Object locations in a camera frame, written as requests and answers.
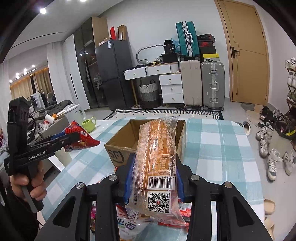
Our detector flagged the red crisp snack bag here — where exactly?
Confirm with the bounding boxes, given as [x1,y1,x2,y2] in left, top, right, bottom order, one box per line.
[64,121,100,152]

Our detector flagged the orange bread package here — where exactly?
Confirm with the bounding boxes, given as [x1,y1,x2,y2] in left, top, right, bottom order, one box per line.
[127,116,186,227]

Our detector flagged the left hand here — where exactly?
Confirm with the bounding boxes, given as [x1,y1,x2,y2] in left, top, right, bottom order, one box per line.
[10,161,47,201]

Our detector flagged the white noodle snack bag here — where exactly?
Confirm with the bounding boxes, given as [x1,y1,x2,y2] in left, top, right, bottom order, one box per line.
[116,204,154,240]

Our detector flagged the green watering can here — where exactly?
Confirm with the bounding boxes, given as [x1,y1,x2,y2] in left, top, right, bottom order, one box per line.
[82,116,96,133]

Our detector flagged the SF cardboard box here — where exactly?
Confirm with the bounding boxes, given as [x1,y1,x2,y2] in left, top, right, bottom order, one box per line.
[104,120,186,167]

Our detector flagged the plaid teal tablecloth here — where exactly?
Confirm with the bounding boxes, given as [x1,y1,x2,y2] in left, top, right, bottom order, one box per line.
[42,118,264,220]

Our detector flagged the black refrigerator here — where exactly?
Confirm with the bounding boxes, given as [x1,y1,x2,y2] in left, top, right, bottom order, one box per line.
[95,40,135,110]

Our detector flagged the woven laundry basket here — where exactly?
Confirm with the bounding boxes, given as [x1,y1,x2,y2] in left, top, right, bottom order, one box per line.
[138,79,161,109]

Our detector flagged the white drawer desk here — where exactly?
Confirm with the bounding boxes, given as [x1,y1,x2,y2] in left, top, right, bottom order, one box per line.
[124,62,184,104]

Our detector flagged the silver suitcase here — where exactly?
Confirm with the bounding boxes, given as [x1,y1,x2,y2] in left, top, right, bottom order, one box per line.
[201,62,225,111]

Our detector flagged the beige suitcase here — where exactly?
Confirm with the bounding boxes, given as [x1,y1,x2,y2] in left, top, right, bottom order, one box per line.
[180,60,203,108]

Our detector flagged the teal suitcase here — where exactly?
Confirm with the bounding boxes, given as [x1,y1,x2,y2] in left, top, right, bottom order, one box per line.
[176,21,200,60]

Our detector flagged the shoe rack with shoes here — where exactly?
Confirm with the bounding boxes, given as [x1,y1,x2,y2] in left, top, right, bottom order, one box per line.
[284,57,295,141]

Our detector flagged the stacked shoe boxes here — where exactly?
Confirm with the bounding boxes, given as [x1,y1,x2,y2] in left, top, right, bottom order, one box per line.
[197,34,217,62]

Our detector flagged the wooden door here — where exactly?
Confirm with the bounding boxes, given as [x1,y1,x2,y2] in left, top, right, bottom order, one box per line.
[215,1,269,105]

